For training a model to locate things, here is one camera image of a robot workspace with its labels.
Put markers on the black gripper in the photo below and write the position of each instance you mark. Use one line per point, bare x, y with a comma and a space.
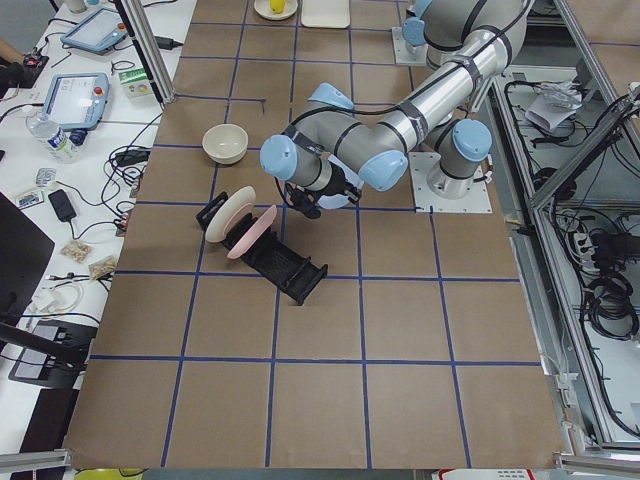
340, 183

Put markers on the blue plate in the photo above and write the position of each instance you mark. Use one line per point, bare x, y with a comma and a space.
341, 200

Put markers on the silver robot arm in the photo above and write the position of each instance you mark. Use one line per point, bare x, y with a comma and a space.
329, 125
444, 26

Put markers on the pink plate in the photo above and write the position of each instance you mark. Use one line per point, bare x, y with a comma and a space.
250, 237

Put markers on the cream plate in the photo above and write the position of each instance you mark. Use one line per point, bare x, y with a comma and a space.
228, 211

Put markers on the white plate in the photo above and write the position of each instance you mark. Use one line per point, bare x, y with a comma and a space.
262, 8

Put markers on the black dish rack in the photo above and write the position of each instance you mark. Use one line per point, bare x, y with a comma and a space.
291, 273

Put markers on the beige bowl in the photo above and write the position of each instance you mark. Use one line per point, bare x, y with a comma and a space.
225, 144

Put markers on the white foam tray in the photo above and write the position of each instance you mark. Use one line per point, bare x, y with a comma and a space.
332, 14

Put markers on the yellow lemon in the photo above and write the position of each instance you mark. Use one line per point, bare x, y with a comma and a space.
277, 6

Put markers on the green white box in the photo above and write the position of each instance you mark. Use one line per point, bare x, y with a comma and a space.
135, 83

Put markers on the black power adapter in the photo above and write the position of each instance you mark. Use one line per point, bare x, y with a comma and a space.
62, 205

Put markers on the near teach pendant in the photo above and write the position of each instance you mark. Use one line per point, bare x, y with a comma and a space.
77, 101

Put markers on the teach pendant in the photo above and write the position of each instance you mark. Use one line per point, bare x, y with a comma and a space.
97, 33
77, 101

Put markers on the plastic water bottle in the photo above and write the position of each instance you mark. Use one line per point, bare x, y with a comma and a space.
51, 135

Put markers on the far teach pendant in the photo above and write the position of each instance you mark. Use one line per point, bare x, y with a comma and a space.
97, 33

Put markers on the black monitor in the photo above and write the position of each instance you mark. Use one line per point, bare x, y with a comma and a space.
25, 254

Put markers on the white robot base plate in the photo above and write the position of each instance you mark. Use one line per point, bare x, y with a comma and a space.
474, 196

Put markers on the aluminium frame post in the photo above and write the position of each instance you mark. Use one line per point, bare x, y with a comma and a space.
137, 25

